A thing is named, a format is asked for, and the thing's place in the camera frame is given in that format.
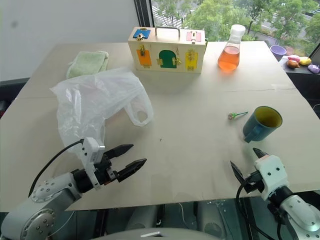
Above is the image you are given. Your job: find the grey rounded shape under table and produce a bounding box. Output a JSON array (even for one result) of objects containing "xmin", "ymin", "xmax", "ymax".
[
  {"xmin": 196, "ymin": 199, "xmax": 227, "ymax": 237},
  {"xmin": 124, "ymin": 204, "xmax": 165, "ymax": 232}
]

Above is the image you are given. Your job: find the thin white cable under table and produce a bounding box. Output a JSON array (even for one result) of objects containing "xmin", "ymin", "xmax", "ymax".
[{"xmin": 176, "ymin": 201, "xmax": 186, "ymax": 219}]

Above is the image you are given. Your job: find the small flower with green stem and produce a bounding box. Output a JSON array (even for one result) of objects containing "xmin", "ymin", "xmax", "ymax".
[{"xmin": 227, "ymin": 110, "xmax": 249, "ymax": 122}]

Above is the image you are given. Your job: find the dark furniture beside table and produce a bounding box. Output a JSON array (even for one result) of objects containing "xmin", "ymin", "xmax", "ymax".
[{"xmin": 0, "ymin": 76, "xmax": 31, "ymax": 121}]

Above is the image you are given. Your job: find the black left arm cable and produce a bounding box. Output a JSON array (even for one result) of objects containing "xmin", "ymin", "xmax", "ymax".
[{"xmin": 27, "ymin": 139, "xmax": 85, "ymax": 198}]

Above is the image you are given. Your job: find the glass flask with orange liquid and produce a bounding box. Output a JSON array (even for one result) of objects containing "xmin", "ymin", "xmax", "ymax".
[{"xmin": 217, "ymin": 24, "xmax": 247, "ymax": 74}]

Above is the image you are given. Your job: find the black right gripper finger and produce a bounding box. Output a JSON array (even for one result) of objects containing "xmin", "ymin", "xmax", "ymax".
[
  {"xmin": 252, "ymin": 147, "xmax": 270, "ymax": 160},
  {"xmin": 229, "ymin": 160, "xmax": 247, "ymax": 187}
]

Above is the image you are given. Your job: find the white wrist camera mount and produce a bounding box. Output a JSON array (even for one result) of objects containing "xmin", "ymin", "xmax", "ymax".
[
  {"xmin": 80, "ymin": 136, "xmax": 106, "ymax": 191},
  {"xmin": 253, "ymin": 154, "xmax": 290, "ymax": 201}
]

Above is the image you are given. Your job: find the blue mug with yellow inside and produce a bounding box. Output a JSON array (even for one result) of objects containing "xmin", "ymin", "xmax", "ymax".
[{"xmin": 242, "ymin": 105, "xmax": 284, "ymax": 144}]

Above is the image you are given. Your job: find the black window frame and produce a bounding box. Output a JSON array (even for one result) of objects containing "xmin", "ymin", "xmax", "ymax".
[{"xmin": 133, "ymin": 0, "xmax": 156, "ymax": 29}]

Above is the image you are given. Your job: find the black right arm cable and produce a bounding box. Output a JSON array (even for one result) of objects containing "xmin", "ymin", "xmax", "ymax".
[{"xmin": 235, "ymin": 183, "xmax": 297, "ymax": 240}]

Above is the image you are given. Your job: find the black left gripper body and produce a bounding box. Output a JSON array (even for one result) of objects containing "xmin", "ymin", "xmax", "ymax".
[{"xmin": 93, "ymin": 154, "xmax": 119, "ymax": 186}]

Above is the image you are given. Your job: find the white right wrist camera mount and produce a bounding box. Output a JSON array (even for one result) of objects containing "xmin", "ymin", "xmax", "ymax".
[{"xmin": 253, "ymin": 154, "xmax": 290, "ymax": 201}]

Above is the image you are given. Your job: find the wooden lock box with handle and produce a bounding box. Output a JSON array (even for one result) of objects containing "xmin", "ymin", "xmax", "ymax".
[{"xmin": 127, "ymin": 25, "xmax": 209, "ymax": 75}]

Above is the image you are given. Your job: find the yellow toy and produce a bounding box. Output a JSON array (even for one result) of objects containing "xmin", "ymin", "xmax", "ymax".
[{"xmin": 298, "ymin": 56, "xmax": 313, "ymax": 67}]

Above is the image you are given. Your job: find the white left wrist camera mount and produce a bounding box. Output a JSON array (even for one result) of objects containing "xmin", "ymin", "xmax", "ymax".
[{"xmin": 80, "ymin": 136, "xmax": 106, "ymax": 191}]

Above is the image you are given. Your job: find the folded green towel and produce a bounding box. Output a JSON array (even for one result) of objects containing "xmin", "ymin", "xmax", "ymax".
[{"xmin": 65, "ymin": 50, "xmax": 110, "ymax": 79}]

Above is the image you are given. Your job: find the translucent white plastic bag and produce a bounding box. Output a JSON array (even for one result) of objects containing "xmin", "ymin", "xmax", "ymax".
[{"xmin": 49, "ymin": 66, "xmax": 155, "ymax": 162}]

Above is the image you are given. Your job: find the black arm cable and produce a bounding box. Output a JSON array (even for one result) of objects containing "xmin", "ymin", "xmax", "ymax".
[
  {"xmin": 27, "ymin": 139, "xmax": 85, "ymax": 198},
  {"xmin": 235, "ymin": 183, "xmax": 297, "ymax": 240}
]

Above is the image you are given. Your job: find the purple plastic bowl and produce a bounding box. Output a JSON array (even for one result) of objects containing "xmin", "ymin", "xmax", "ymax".
[{"xmin": 269, "ymin": 44, "xmax": 288, "ymax": 62}]

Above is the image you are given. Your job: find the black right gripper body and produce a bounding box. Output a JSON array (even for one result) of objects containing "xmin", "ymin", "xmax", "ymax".
[{"xmin": 241, "ymin": 169, "xmax": 266, "ymax": 195}]

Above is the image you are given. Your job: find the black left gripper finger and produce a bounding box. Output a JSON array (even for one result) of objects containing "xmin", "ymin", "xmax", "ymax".
[
  {"xmin": 116, "ymin": 157, "xmax": 148, "ymax": 183},
  {"xmin": 103, "ymin": 143, "xmax": 135, "ymax": 160}
]

